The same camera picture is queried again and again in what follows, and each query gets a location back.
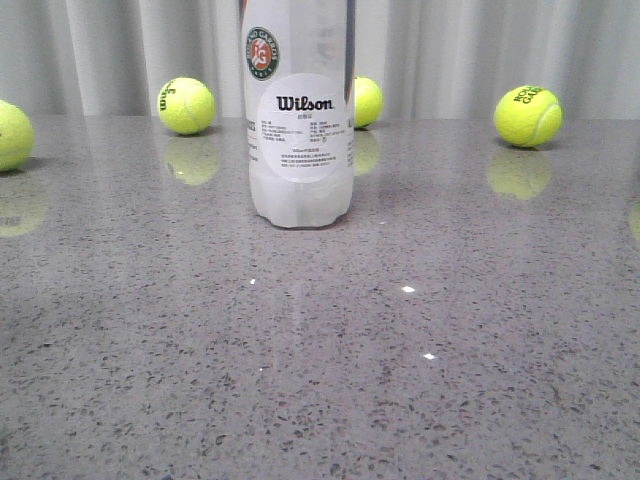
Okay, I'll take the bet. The middle yellow tennis ball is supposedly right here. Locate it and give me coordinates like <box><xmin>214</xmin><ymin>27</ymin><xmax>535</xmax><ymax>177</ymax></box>
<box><xmin>354</xmin><ymin>76</ymin><xmax>384</xmax><ymax>129</ymax></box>

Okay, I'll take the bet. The far-left yellow tennis ball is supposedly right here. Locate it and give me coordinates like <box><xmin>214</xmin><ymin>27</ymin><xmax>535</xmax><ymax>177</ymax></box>
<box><xmin>0</xmin><ymin>100</ymin><xmax>35</xmax><ymax>172</ymax></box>

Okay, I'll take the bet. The white blue tennis ball can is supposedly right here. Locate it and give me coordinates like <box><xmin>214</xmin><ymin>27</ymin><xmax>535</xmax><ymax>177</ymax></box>
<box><xmin>240</xmin><ymin>1</ymin><xmax>356</xmax><ymax>228</ymax></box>

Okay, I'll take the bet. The yellow Wilson tennis ball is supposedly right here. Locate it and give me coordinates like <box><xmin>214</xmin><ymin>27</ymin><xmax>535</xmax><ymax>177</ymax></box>
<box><xmin>157</xmin><ymin>77</ymin><xmax>216</xmax><ymax>135</ymax></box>

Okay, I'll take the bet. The grey pleated curtain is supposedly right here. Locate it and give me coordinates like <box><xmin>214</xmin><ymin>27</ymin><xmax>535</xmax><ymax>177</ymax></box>
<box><xmin>1</xmin><ymin>1</ymin><xmax>639</xmax><ymax>120</ymax></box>

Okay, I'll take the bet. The yellow Roland Garros tennis ball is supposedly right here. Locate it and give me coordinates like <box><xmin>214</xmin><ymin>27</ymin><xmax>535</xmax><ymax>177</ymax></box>
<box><xmin>494</xmin><ymin>85</ymin><xmax>563</xmax><ymax>148</ymax></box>

